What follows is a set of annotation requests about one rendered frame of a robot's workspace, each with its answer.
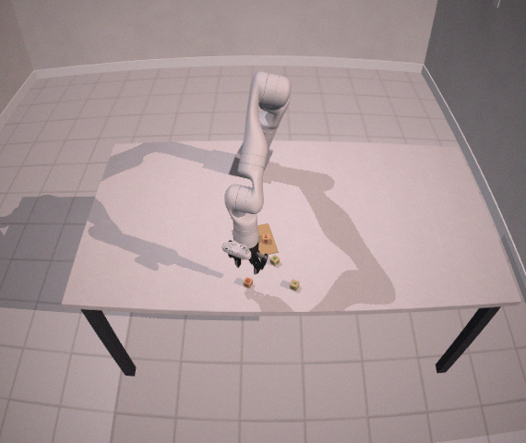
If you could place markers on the brown square mat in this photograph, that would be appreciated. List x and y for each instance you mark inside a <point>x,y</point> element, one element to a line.
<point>266,248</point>

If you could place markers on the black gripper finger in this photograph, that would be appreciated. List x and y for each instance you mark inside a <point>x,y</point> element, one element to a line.
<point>237,260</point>
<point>257,264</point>

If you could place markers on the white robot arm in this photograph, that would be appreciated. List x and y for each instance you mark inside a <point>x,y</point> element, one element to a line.
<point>244,202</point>

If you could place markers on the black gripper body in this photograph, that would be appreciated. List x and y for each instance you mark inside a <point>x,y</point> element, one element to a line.
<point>254,251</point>

